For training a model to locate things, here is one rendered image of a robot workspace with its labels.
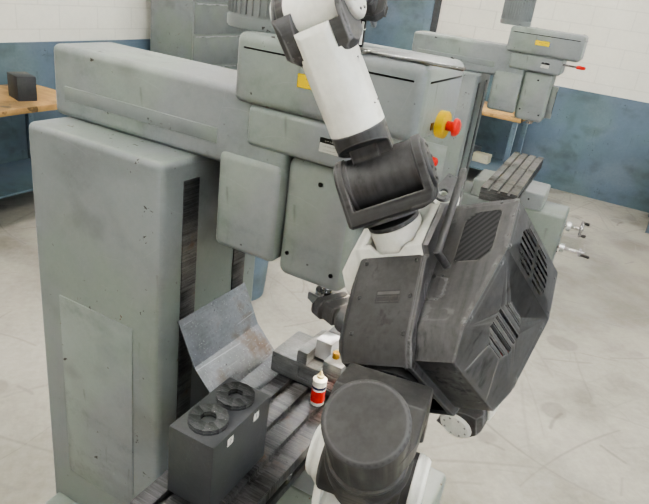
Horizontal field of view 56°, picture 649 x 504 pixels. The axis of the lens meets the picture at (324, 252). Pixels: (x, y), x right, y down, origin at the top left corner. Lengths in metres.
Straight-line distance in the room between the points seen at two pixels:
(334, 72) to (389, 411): 0.48
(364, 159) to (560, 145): 7.07
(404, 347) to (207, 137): 0.87
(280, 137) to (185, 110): 0.30
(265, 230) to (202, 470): 0.58
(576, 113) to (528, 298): 6.94
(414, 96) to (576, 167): 6.79
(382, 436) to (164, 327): 1.08
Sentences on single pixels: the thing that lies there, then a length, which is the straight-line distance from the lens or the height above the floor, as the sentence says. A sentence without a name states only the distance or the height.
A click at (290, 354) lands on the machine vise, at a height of 0.99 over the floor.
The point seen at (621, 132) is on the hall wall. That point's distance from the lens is 7.90.
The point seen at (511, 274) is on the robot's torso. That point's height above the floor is 1.65.
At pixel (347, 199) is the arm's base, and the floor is 1.71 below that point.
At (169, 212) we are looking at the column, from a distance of 1.61.
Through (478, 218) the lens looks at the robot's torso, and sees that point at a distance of 1.01.
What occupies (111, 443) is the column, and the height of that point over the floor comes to 0.58.
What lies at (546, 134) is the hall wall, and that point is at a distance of 7.99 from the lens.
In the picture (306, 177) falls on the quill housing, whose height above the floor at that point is 1.59.
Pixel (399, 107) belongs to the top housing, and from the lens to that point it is 1.29.
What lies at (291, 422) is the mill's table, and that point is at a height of 0.93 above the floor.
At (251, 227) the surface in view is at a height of 1.42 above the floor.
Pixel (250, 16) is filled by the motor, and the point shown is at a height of 1.92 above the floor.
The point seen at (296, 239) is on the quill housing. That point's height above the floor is 1.42.
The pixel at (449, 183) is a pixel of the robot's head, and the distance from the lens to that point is 1.18.
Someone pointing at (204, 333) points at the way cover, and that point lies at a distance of 1.86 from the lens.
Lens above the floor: 2.02
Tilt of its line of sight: 24 degrees down
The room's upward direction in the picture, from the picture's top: 8 degrees clockwise
